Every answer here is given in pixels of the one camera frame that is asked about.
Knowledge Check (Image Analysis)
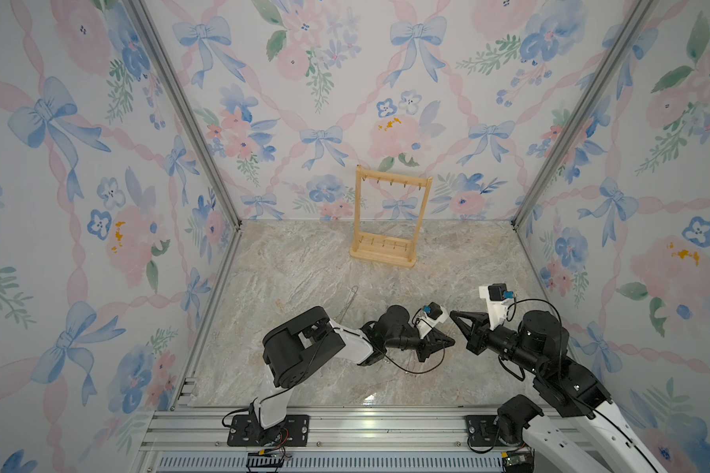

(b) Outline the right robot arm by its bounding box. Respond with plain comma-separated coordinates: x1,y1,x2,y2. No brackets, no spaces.
450,311,664,472

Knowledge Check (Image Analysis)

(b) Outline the aluminium mounting rail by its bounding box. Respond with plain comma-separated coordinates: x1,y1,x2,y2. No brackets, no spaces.
131,404,643,473

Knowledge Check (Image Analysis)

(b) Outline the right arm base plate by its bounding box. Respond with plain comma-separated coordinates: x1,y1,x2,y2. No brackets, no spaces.
463,415,546,451

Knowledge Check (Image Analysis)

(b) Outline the silver chain necklace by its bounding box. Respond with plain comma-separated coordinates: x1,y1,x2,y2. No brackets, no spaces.
338,286,360,323

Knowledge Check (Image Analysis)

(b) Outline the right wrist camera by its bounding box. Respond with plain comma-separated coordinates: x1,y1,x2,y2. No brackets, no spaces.
478,283,516,329

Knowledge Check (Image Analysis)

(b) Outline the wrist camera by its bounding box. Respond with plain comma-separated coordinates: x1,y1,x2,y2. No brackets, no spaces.
414,303,449,339
478,283,516,329

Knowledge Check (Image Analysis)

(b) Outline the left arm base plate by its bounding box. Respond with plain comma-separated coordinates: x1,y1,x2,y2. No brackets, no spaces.
223,414,310,447

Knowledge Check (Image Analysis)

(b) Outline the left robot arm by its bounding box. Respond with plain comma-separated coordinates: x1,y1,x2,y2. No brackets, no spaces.
248,303,455,445

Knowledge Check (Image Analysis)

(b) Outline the right aluminium corner post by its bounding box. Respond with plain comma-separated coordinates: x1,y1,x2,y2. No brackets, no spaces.
512,0,658,231

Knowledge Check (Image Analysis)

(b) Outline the aluminium corner post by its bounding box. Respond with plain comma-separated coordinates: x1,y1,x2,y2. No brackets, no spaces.
122,0,242,232
512,0,658,231

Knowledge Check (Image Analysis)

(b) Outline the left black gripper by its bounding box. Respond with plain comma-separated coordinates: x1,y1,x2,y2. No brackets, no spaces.
383,329,454,365

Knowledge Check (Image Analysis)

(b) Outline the wooden jewelry display stand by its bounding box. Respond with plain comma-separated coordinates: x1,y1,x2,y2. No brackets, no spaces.
349,166,433,268

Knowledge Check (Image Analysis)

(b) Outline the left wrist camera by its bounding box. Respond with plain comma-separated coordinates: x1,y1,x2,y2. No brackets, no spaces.
414,303,449,339

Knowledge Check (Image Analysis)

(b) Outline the left aluminium corner post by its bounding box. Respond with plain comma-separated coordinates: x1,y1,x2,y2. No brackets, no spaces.
122,0,242,232

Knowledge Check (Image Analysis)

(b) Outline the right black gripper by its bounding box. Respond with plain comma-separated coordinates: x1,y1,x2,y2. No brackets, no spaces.
450,306,540,376

